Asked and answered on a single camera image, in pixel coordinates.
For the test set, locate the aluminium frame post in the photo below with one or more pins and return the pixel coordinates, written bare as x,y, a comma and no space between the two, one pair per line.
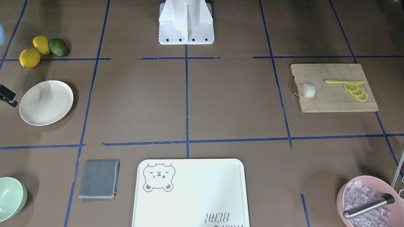
398,170

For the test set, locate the yellow lemon near edge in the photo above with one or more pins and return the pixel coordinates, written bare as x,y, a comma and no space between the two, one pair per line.
29,58

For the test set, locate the pink bowl with ice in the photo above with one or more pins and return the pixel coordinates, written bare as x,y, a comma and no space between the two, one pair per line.
367,201

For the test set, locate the cream round plate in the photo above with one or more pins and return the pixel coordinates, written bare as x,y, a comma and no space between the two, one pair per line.
46,103

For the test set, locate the wooden cutting board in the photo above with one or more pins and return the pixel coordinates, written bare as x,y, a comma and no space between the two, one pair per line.
333,97

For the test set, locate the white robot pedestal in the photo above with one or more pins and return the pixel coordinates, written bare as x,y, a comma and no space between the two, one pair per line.
183,22

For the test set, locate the grey folded cloth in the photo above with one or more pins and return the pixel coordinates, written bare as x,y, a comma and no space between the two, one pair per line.
99,179

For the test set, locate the green avocado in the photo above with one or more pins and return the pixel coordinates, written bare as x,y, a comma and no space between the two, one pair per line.
59,47

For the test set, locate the yellow plastic knife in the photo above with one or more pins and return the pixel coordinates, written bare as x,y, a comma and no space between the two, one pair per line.
335,81

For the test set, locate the green bowl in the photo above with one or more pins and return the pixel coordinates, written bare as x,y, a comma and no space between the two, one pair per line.
13,197

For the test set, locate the white bear tray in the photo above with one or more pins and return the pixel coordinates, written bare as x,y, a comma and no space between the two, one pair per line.
191,193

